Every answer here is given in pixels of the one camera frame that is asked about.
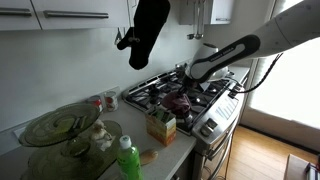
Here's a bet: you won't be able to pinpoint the orange carton box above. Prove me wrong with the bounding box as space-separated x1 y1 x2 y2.
144 106 177 148

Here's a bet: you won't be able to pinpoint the light wooden utensil handle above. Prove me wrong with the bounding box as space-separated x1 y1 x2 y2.
139 148 159 167

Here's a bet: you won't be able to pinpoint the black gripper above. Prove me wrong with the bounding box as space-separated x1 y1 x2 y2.
179 78 198 99

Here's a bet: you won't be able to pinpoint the steel cooking pot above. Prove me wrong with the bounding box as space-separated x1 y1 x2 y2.
174 63 189 80

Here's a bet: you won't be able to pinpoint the green glass tiered stand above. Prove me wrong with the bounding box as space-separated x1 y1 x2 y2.
18 102 124 180

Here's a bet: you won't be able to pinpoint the steel oven door handle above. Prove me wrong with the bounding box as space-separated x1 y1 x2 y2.
207 126 238 180

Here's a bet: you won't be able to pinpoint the brown wooden box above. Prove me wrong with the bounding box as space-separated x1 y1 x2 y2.
284 153 320 180

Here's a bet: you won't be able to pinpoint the pink cloth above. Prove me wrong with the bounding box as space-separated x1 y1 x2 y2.
162 91 193 118

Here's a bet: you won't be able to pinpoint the hanging metal kitchen utensils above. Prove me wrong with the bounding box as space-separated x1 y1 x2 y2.
186 0 206 40

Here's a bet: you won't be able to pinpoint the green plastic bottle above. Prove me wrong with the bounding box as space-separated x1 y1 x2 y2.
116 134 144 180

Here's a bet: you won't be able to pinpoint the white garlic bulbs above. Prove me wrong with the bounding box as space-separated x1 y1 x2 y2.
90 119 114 151

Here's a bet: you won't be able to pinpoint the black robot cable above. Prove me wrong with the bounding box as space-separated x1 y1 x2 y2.
226 52 284 95

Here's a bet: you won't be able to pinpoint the steel cabinet handle bar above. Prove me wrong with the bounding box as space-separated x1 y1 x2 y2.
0 7 33 18
43 10 110 20

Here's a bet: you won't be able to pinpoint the red white tin can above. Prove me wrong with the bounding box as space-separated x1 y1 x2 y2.
87 95 104 113
103 90 119 112

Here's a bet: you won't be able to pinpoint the white upper cabinet drawer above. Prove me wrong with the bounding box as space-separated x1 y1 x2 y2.
0 0 132 32

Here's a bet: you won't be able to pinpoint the stainless steel gas stove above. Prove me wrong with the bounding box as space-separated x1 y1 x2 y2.
121 64 251 180

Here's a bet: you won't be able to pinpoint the black oven mitt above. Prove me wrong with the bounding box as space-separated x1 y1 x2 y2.
116 0 171 71

